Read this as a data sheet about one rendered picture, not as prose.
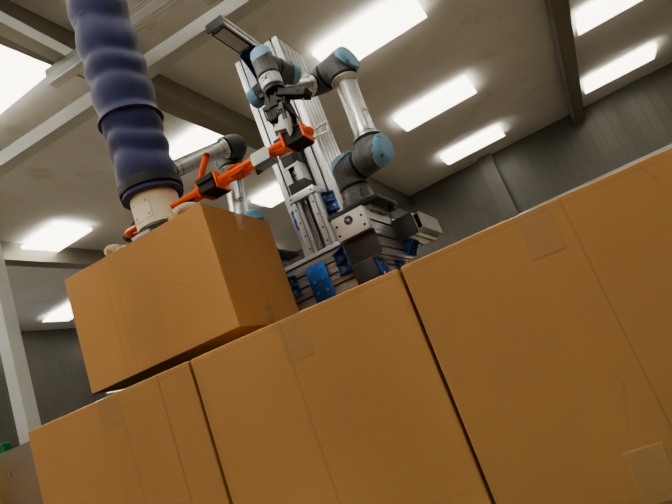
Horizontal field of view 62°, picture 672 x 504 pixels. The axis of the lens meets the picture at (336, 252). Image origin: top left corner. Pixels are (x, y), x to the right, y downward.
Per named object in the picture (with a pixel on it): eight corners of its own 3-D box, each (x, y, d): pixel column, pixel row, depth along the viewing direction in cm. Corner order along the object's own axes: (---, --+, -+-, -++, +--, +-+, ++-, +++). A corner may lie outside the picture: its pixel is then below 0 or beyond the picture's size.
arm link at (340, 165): (351, 195, 232) (340, 166, 235) (376, 179, 224) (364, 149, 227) (333, 193, 222) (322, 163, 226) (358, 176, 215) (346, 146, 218)
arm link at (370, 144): (373, 180, 225) (330, 68, 240) (401, 161, 216) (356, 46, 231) (354, 177, 215) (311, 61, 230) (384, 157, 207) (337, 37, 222)
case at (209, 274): (91, 394, 180) (63, 280, 190) (174, 380, 216) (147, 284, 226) (239, 326, 160) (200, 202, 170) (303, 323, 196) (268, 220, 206)
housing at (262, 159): (252, 167, 183) (248, 155, 184) (263, 171, 189) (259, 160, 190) (269, 157, 180) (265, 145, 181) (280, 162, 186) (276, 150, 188)
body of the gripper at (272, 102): (278, 130, 189) (267, 100, 192) (299, 117, 186) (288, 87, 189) (267, 123, 182) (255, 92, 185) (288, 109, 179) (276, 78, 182)
